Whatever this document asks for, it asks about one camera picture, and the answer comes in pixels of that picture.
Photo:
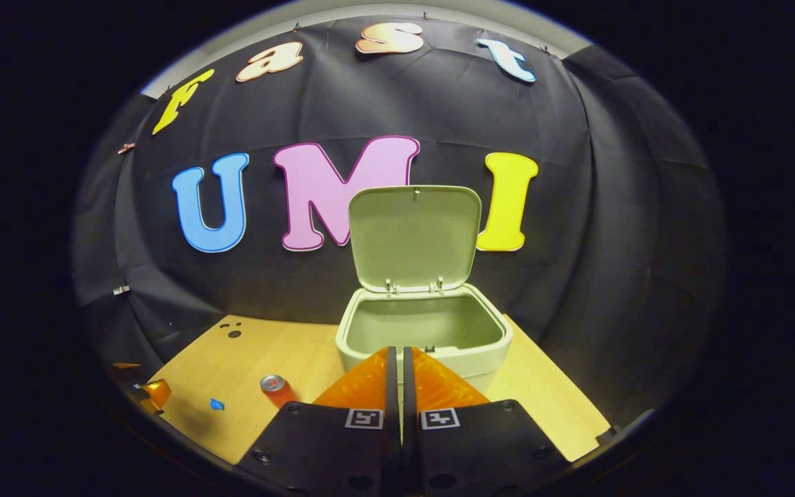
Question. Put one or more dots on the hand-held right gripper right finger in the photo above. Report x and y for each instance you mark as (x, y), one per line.
(480, 449)

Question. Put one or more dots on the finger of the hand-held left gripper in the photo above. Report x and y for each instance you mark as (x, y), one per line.
(157, 392)
(125, 365)

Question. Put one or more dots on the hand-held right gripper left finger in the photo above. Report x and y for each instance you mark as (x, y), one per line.
(328, 449)

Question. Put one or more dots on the orange red pop can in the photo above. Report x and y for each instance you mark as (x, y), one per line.
(280, 395)

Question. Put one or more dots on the pale green desktop garbage bin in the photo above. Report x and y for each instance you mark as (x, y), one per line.
(415, 235)

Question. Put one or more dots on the light wooden desktop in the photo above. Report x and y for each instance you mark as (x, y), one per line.
(287, 352)

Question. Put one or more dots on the black backdrop cloth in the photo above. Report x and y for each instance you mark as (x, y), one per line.
(287, 290)

